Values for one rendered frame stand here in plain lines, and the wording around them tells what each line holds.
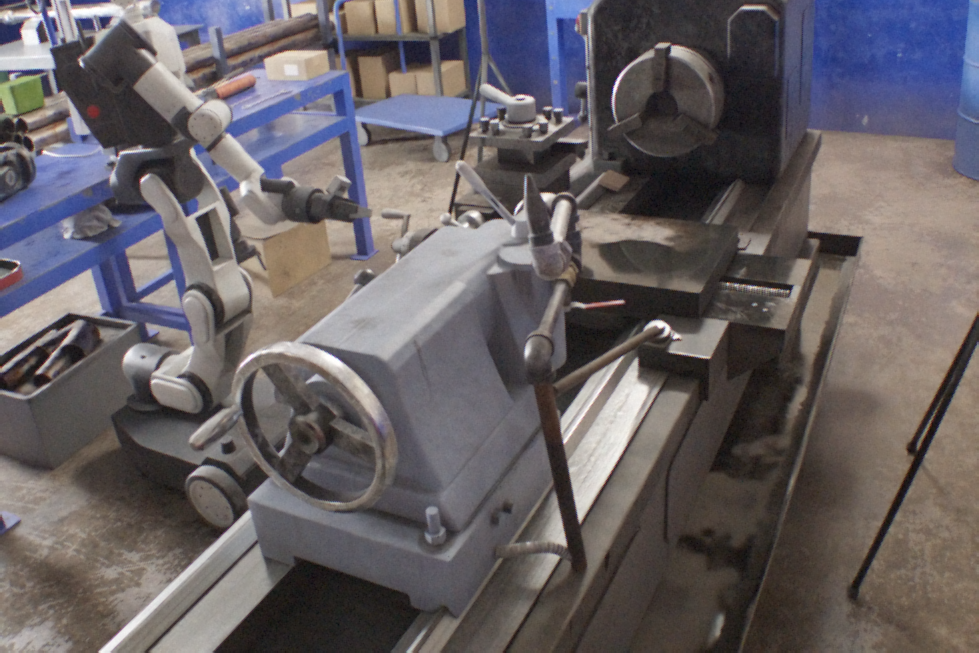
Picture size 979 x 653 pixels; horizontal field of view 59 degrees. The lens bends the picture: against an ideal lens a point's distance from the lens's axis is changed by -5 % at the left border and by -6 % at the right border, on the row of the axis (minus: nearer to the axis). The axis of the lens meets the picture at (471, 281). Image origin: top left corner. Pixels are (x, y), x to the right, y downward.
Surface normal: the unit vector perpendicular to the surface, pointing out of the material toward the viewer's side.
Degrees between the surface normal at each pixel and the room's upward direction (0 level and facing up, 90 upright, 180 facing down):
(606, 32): 90
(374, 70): 90
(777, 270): 0
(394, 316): 0
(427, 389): 76
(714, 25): 90
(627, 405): 0
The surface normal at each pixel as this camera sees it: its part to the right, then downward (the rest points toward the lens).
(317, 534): -0.46, 0.42
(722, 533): -0.09, -0.90
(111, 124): 0.22, 0.33
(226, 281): 0.82, -0.13
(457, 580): 0.88, 0.12
